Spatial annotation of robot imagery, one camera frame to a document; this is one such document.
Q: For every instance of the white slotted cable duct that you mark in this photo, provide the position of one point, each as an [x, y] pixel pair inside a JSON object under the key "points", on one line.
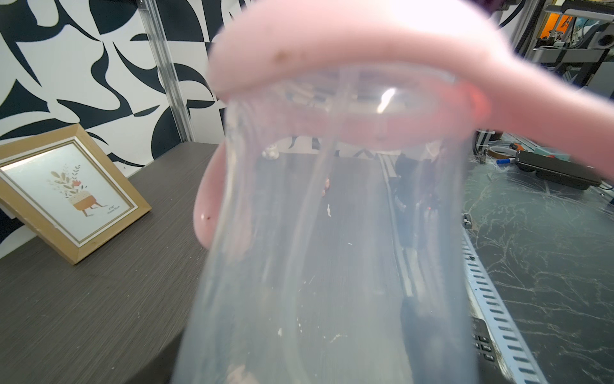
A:
{"points": [[511, 353]]}

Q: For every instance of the clear baby bottle body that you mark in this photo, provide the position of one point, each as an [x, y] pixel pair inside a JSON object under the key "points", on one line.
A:
{"points": [[337, 257]]}

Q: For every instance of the wooden picture frame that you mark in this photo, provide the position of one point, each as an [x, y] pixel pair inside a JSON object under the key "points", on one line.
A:
{"points": [[63, 187]]}

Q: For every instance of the black remote control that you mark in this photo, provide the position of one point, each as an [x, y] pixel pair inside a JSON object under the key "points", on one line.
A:
{"points": [[489, 369]]}

